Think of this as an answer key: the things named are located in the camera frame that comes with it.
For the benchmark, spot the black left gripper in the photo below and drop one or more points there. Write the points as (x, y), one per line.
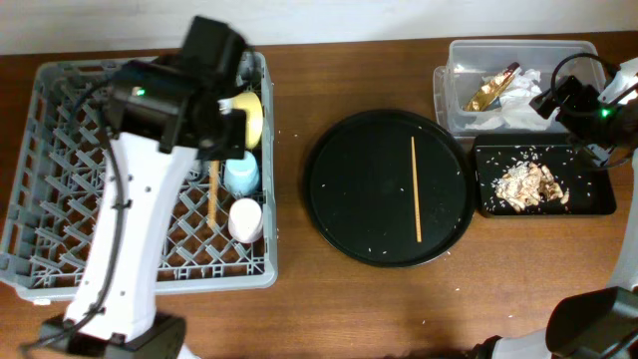
(238, 149)

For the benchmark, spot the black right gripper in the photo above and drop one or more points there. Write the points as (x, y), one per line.
(571, 119)

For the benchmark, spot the yellow plastic bowl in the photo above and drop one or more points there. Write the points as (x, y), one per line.
(250, 103)

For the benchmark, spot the light blue plastic cup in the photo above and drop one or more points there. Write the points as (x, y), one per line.
(241, 177)

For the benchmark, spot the pink plastic cup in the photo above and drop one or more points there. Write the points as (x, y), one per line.
(245, 220)

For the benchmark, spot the food scraps pile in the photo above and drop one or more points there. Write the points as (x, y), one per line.
(527, 185)

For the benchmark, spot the wooden chopstick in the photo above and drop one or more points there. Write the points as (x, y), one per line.
(213, 174)
(416, 198)

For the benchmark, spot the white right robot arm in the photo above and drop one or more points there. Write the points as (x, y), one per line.
(560, 274)

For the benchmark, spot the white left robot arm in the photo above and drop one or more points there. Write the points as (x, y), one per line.
(160, 118)

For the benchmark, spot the clear plastic waste bin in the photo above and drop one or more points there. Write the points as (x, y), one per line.
(472, 62)

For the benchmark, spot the grey plastic dishwasher rack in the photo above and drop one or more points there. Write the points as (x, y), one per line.
(52, 209)

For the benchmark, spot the black rectangular tray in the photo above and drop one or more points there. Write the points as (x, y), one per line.
(588, 193)

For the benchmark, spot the crumpled white tissue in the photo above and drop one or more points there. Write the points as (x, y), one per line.
(514, 111)

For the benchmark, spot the gold foil wrapper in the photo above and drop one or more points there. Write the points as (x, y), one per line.
(492, 89)

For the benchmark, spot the round black tray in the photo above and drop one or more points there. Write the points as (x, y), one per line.
(358, 190)

